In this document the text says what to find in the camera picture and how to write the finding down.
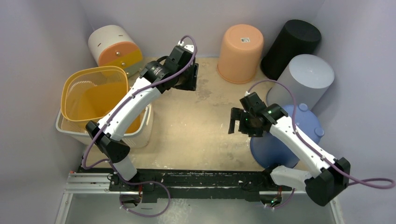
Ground white drawer container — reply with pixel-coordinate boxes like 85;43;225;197
88;25;143;77

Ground aluminium mounting rail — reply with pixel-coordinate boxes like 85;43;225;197
64;172;338;195

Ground grey plastic bin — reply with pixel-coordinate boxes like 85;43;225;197
266;54;335;110

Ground yellow mesh basket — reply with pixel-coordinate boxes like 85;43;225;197
61;66;129;133

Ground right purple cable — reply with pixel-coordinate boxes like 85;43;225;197
244;79;396;211

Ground blue plastic bucket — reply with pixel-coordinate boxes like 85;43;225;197
250;103;325;168

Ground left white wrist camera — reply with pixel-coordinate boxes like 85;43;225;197
177;39;198;57

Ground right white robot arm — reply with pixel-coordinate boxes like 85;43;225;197
228;92;351;206

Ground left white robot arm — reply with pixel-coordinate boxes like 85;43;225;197
82;42;198;191

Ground white mesh basket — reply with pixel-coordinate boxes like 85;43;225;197
55;104;154;148

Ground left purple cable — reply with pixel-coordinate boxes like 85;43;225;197
81;35;198;217

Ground purple cable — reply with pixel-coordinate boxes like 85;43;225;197
81;35;198;217
244;79;396;211

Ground black plastic bin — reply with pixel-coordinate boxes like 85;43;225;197
260;19;322;80

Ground orange capybara bin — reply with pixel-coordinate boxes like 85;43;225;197
217;24;264;84

